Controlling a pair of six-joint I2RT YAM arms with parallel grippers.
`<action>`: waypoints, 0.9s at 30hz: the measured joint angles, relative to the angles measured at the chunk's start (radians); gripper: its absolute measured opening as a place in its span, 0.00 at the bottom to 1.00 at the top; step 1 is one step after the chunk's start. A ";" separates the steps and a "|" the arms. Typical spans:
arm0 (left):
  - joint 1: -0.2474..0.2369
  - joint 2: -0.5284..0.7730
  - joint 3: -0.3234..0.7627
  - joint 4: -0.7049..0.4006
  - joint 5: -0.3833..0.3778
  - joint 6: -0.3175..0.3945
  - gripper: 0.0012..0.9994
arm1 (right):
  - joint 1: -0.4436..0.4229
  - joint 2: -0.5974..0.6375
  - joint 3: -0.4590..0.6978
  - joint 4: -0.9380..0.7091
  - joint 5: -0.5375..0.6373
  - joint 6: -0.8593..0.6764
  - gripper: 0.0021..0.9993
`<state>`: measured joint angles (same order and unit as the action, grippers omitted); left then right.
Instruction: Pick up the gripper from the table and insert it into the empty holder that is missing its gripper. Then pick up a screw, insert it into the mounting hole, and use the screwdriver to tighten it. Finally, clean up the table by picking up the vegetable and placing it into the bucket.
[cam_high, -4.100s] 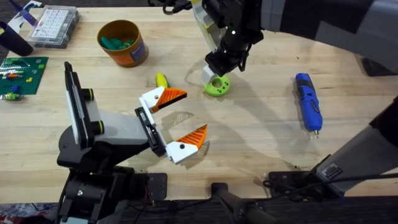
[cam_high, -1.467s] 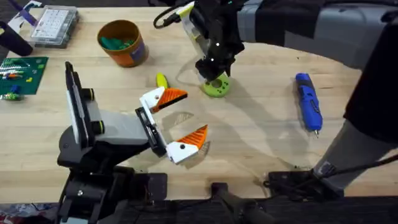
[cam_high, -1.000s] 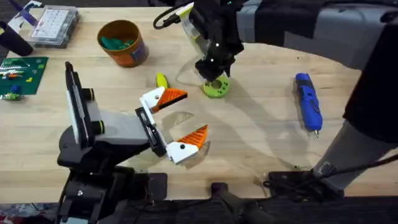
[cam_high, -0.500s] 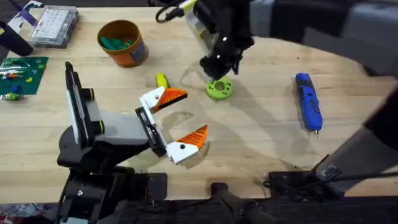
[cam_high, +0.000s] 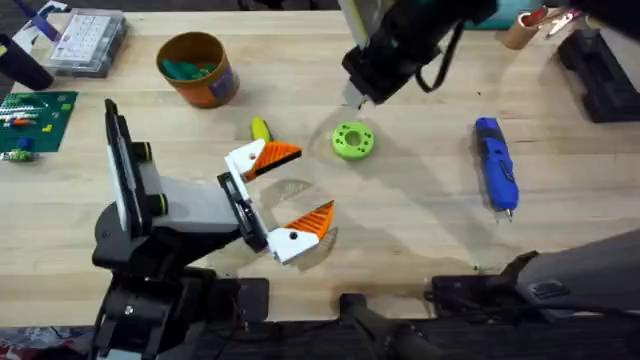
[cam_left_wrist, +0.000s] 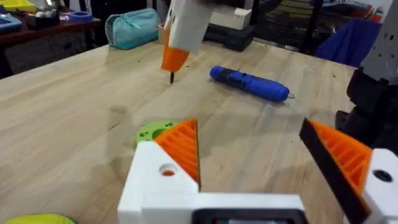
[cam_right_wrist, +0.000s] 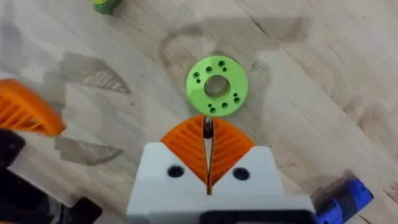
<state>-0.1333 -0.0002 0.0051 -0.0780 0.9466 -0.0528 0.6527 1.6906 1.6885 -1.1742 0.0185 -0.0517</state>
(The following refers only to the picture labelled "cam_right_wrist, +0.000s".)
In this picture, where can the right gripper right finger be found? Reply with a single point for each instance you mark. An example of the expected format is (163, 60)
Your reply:
(245, 161)

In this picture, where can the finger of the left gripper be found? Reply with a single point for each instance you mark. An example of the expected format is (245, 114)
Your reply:
(21, 109)

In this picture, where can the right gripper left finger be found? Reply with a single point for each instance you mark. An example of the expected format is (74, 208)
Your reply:
(174, 155)

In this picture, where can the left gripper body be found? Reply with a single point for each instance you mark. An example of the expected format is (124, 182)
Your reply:
(21, 202)

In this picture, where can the blue electric screwdriver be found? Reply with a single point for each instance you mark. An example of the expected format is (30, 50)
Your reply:
(345, 199)

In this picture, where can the green toy vegetable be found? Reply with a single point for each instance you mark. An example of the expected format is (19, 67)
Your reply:
(105, 5)

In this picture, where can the green disc with holes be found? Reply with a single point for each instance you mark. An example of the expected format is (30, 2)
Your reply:
(199, 93)

